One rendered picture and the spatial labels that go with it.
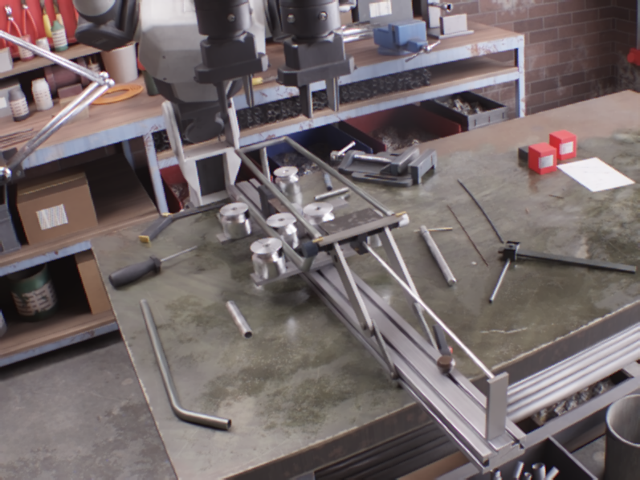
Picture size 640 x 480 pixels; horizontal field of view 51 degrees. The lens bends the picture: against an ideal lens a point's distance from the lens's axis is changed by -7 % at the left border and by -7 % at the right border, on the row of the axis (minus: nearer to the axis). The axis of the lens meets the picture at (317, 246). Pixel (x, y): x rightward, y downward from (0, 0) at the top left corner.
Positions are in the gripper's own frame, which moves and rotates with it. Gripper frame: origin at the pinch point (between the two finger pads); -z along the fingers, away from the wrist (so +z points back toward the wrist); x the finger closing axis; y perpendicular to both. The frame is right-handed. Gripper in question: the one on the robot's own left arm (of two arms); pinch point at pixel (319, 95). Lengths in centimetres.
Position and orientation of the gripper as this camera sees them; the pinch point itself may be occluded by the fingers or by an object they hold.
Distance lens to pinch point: 113.6
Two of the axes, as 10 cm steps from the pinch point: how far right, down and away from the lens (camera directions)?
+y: -4.3, -4.1, 8.0
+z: -1.0, -8.6, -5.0
